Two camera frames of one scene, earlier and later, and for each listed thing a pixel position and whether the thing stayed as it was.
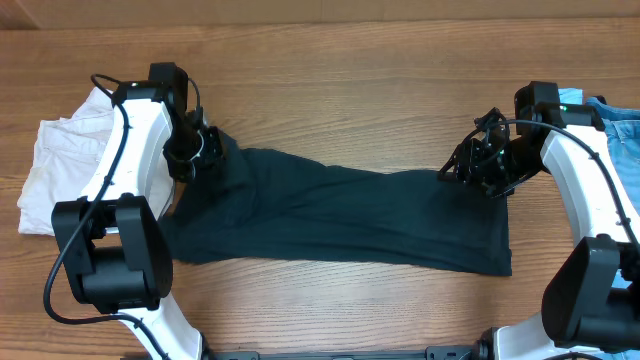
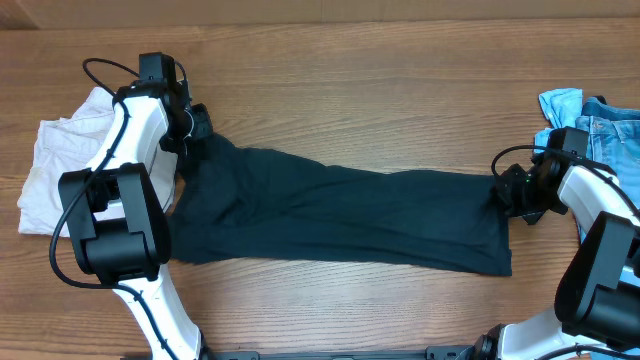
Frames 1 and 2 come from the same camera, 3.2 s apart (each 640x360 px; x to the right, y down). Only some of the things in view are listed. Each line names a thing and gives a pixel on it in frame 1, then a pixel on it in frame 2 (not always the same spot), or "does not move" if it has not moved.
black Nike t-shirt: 242,204 does not move
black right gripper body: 492,168 → 523,195
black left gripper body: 212,148 → 198,123
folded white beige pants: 66,152 does not move
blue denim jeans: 621,123 does not move
